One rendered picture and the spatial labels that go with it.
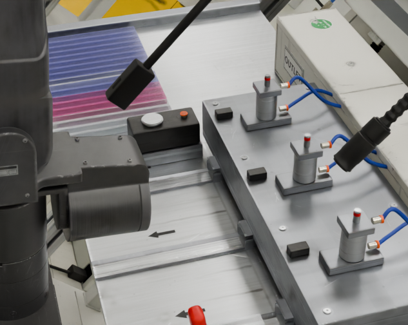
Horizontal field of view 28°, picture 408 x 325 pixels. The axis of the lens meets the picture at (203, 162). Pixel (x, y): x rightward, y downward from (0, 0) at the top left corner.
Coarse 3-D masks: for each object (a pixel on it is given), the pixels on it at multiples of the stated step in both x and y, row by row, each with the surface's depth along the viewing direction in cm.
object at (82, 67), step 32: (96, 32) 113; (128, 32) 113; (64, 64) 106; (96, 64) 106; (128, 64) 106; (64, 96) 100; (96, 96) 100; (160, 96) 99; (64, 128) 94; (96, 128) 94
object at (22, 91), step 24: (0, 0) 44; (24, 0) 45; (0, 24) 45; (24, 24) 45; (0, 48) 45; (24, 48) 46; (48, 48) 47; (0, 72) 46; (24, 72) 46; (48, 72) 48; (0, 96) 47; (24, 96) 47; (48, 96) 48; (0, 120) 48; (24, 120) 48; (48, 120) 49; (48, 144) 50
